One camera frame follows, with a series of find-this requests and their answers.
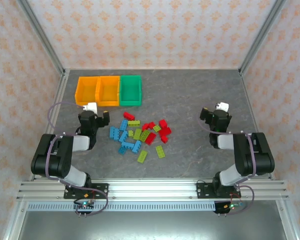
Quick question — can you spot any right circuit board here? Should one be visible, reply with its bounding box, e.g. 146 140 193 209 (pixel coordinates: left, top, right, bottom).
223 202 243 210

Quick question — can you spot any aluminium frame post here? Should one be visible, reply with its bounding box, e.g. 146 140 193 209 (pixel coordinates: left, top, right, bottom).
16 0 66 76
239 0 288 76

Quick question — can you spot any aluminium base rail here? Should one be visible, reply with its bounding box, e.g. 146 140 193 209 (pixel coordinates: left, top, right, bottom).
16 178 290 201

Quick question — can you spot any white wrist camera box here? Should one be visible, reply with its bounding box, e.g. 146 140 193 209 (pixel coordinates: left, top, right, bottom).
214 101 230 112
82 102 99 114

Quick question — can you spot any left circuit board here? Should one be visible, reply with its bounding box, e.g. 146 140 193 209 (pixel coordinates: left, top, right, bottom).
73 200 95 210

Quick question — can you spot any circuit board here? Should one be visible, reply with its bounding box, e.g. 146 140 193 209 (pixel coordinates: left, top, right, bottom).
73 200 95 210
223 202 243 210

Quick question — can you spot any slotted grey cable duct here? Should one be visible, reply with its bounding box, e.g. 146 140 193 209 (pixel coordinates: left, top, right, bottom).
27 201 217 213

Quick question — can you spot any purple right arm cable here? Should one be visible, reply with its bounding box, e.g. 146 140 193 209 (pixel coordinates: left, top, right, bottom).
198 113 255 216

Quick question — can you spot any aluminium side rail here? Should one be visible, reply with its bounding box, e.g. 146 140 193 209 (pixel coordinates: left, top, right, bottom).
239 69 300 240
1 69 70 240

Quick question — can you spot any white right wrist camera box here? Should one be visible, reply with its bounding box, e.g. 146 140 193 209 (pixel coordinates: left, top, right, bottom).
214 101 230 112

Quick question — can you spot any orange plastic bin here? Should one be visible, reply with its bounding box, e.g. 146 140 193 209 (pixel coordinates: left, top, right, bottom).
74 76 101 107
96 75 121 108

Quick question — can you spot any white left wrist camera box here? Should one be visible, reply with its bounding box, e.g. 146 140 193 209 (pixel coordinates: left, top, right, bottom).
82 102 99 114

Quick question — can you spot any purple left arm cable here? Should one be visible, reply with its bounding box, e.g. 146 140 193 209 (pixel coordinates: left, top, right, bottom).
45 101 109 216

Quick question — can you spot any green plastic bin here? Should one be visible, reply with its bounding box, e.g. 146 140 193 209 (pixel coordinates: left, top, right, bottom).
119 74 143 108

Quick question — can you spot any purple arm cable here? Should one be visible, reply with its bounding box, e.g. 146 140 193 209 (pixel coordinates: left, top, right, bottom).
198 113 255 216
45 101 109 216

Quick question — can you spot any grey metal panel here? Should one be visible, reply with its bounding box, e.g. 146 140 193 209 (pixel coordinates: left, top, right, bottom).
16 209 291 240

